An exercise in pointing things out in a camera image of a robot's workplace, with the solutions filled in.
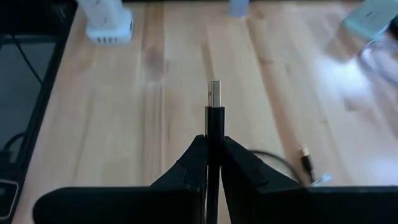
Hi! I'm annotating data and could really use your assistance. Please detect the white cube charger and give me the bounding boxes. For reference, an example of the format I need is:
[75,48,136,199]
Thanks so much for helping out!
[75,0,135,45]

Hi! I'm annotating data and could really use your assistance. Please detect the white USB cable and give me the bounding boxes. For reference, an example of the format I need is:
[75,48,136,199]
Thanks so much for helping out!
[312,173,333,187]

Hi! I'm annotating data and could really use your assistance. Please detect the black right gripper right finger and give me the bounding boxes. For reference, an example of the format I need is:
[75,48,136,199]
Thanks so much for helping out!
[220,136,398,224]

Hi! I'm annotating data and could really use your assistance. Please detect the small black device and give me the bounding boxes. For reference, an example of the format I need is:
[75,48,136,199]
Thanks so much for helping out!
[0,179,20,220]

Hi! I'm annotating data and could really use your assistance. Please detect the green cube charger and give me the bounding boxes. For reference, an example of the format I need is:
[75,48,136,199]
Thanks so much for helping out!
[341,0,398,42]

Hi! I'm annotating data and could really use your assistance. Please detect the black USB cable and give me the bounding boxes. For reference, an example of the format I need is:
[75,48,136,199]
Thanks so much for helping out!
[204,80,315,224]

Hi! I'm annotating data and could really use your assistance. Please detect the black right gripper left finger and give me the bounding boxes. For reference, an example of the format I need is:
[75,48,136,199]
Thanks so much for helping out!
[32,134,208,224]

